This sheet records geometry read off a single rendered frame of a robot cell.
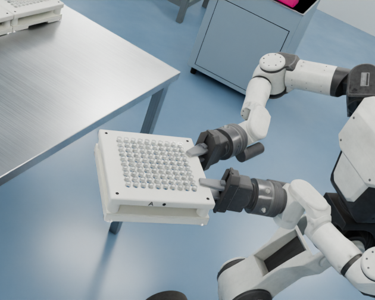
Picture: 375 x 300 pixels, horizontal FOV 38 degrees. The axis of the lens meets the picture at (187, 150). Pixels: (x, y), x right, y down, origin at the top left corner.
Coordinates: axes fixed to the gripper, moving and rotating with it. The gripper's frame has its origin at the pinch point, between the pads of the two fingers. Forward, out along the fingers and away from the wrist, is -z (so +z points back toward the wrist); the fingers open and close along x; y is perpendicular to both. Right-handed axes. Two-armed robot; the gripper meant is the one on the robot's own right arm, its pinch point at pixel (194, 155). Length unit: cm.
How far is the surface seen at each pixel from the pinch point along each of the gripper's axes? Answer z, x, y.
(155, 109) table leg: 50, 34, 51
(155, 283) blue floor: 49, 107, 18
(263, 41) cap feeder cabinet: 214, 55, 101
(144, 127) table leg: 50, 44, 52
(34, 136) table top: -17.0, 18.9, 39.9
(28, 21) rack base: 17, 16, 94
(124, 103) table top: 19.4, 18.0, 42.3
